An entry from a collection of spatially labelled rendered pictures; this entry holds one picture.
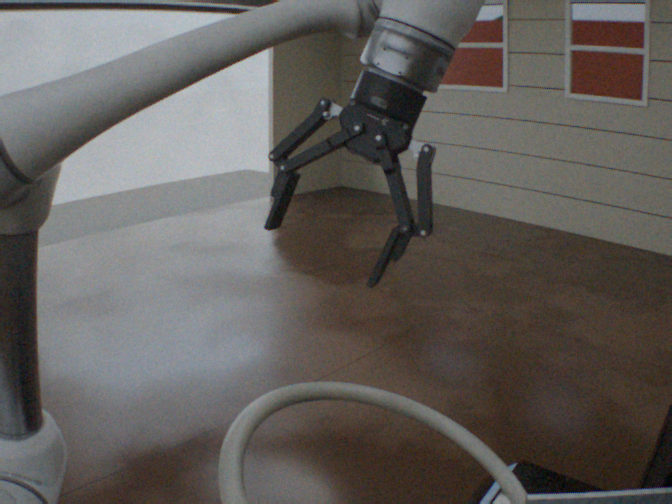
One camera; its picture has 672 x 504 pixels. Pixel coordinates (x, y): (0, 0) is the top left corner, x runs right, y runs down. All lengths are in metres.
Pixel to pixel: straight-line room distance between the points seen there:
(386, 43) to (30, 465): 0.84
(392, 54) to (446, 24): 0.06
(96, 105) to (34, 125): 0.07
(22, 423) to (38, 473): 0.10
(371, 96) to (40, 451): 0.77
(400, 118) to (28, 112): 0.37
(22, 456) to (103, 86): 0.65
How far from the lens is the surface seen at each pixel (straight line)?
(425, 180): 0.52
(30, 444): 0.93
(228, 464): 0.61
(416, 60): 0.51
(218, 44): 0.54
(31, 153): 0.51
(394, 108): 0.51
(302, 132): 0.57
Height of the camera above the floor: 1.71
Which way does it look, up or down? 18 degrees down
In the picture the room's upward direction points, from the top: straight up
